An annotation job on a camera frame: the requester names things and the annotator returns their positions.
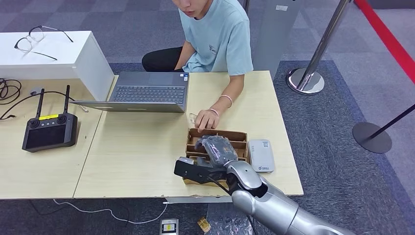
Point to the red barrier belt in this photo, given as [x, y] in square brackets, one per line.
[385, 35]

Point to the cardboard card organizer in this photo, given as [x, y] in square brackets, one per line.
[238, 141]

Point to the person's left forearm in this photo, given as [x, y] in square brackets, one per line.
[235, 87]

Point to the person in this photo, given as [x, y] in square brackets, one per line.
[217, 35]

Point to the black remote controller with antennas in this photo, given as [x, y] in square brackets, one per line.
[48, 136]

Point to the chrome stanchion post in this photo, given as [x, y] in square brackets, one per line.
[305, 80]

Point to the grey card reader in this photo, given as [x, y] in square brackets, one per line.
[261, 155]

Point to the small grey adapter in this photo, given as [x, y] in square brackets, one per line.
[36, 91]

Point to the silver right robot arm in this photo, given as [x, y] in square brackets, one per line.
[275, 211]

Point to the clear bubble wrap sheet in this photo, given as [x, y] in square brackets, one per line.
[223, 225]

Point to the gold hotel key card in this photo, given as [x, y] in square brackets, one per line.
[204, 224]

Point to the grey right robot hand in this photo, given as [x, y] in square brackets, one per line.
[199, 144]

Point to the person's right forearm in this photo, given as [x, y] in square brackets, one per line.
[186, 55]

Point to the white box shelf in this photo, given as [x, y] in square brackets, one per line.
[97, 74]

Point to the grey open laptop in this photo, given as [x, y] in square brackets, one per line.
[148, 94]

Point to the black-rimmed eyeglasses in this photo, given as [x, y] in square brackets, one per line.
[37, 34]

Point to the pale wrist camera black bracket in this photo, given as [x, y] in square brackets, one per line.
[193, 172]

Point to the black stanchion post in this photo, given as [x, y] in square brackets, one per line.
[372, 138]

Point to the person's left hand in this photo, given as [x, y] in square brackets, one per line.
[207, 121]

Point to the small device with yellow label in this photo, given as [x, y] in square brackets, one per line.
[169, 227]

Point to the clear plastic hand cover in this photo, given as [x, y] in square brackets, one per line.
[220, 150]

